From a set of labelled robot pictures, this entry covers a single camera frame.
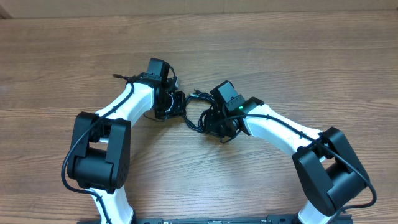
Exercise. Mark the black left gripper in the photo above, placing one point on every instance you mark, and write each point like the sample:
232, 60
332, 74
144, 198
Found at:
178, 109

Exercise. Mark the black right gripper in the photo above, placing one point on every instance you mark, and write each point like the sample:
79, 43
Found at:
210, 128

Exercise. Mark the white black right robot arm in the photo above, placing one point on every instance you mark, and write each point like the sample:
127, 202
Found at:
328, 168

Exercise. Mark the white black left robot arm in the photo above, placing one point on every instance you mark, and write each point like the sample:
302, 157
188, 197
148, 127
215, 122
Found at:
98, 161

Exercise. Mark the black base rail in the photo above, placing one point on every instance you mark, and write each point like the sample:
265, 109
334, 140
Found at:
217, 220

